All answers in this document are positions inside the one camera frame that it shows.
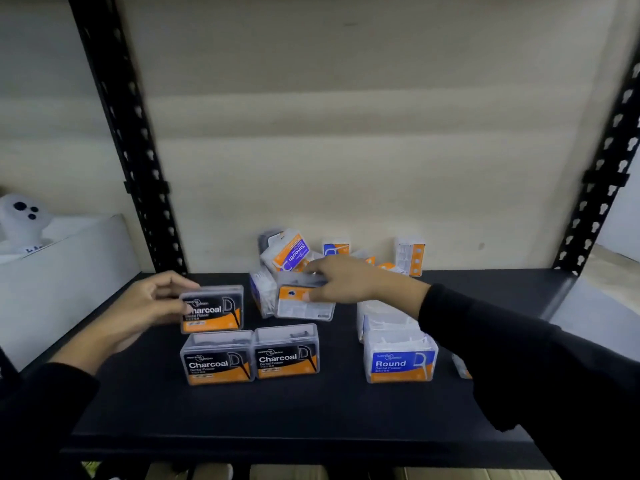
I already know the orange white label floss box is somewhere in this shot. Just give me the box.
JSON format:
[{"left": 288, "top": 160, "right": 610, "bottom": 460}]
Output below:
[{"left": 274, "top": 272, "right": 336, "bottom": 322}]

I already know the person's right hand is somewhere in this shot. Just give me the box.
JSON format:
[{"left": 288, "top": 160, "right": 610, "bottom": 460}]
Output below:
[{"left": 302, "top": 256, "right": 396, "bottom": 306}]

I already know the blue label floss pick box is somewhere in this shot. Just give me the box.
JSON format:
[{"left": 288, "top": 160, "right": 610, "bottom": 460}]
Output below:
[
  {"left": 451, "top": 353, "right": 474, "bottom": 381},
  {"left": 356, "top": 300, "right": 422, "bottom": 344},
  {"left": 363, "top": 329, "right": 440, "bottom": 385}
]

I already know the black perforated shelf upright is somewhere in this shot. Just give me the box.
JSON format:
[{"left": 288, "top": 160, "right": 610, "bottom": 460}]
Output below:
[
  {"left": 67, "top": 0, "right": 189, "bottom": 276},
  {"left": 552, "top": 39, "right": 640, "bottom": 276}
]

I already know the white ghost plush toy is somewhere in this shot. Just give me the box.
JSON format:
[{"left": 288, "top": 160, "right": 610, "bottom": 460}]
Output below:
[{"left": 0, "top": 193, "right": 54, "bottom": 256}]

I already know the person's left forearm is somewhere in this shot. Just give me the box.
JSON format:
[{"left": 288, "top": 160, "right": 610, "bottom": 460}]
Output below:
[{"left": 0, "top": 327, "right": 122, "bottom": 480}]

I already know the person's right forearm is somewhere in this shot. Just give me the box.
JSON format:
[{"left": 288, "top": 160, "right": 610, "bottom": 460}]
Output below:
[{"left": 387, "top": 270, "right": 640, "bottom": 480}]

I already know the white storage bin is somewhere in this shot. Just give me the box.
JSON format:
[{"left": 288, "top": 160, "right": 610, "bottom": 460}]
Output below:
[{"left": 0, "top": 214, "right": 142, "bottom": 371}]

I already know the person's left hand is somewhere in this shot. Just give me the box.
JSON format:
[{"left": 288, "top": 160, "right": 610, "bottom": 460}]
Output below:
[{"left": 95, "top": 271, "right": 201, "bottom": 353}]

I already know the black label floss pick box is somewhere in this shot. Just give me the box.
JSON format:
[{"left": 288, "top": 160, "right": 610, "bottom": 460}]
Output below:
[
  {"left": 179, "top": 285, "right": 245, "bottom": 335},
  {"left": 179, "top": 330, "right": 256, "bottom": 386},
  {"left": 253, "top": 324, "right": 321, "bottom": 380}
]

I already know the black metal shelf board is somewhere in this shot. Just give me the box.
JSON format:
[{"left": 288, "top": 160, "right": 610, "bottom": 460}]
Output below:
[{"left": 62, "top": 269, "right": 579, "bottom": 471}]

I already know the pile of mixed floss packs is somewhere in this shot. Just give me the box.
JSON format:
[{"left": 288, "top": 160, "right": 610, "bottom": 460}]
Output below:
[{"left": 249, "top": 227, "right": 427, "bottom": 319}]

